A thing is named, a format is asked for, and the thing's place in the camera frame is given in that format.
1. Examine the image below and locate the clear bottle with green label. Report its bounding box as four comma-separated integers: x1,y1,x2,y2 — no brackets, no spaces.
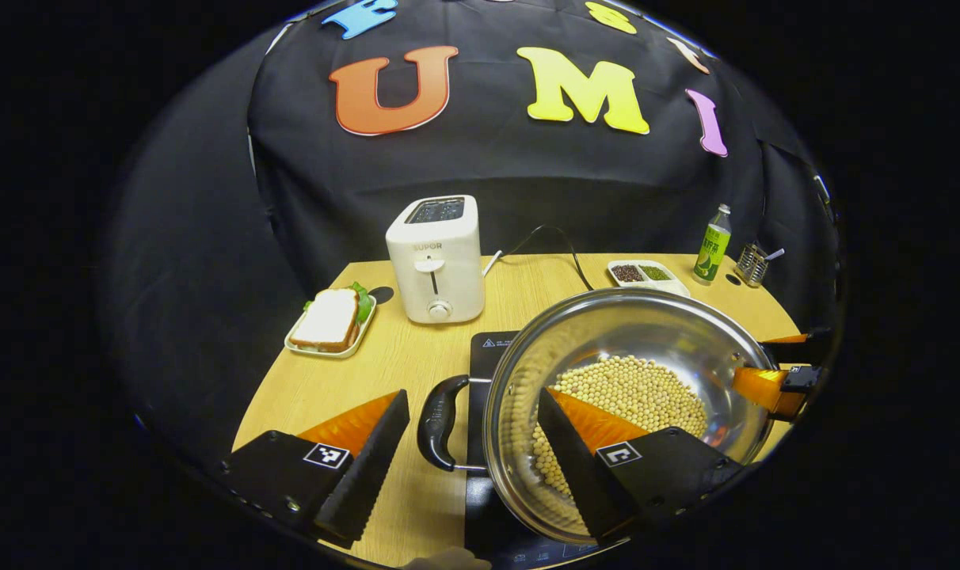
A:
692,203,733,287

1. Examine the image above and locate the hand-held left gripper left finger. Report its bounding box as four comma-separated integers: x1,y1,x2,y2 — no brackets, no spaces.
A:
219,388,411,549

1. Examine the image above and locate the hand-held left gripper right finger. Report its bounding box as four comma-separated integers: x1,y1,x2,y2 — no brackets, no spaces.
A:
537,386,744,547

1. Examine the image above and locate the white toaster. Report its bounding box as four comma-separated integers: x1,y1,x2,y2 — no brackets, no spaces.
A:
385,195,485,325

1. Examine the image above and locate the black induction cooktop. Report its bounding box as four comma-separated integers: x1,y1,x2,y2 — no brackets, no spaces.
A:
464,331,631,570

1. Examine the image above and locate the stainless steel pot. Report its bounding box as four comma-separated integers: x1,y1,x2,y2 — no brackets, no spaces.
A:
417,287,778,545

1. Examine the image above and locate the sandwich with lettuce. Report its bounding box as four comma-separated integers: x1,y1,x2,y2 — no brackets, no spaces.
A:
290,282,374,353

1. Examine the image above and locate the white rectangular plate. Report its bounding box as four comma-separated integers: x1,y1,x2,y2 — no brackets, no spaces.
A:
284,294,378,359

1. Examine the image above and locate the metal wire utensil holder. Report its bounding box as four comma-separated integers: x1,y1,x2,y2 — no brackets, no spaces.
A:
734,241,769,288

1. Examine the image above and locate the black power cable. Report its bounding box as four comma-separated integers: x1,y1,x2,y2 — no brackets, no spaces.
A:
500,225,594,292

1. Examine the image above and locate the pile of soybeans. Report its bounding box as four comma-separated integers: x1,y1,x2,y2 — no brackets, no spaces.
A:
531,355,709,498

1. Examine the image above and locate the white divided dish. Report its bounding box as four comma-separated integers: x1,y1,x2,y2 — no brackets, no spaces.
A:
607,260,691,298

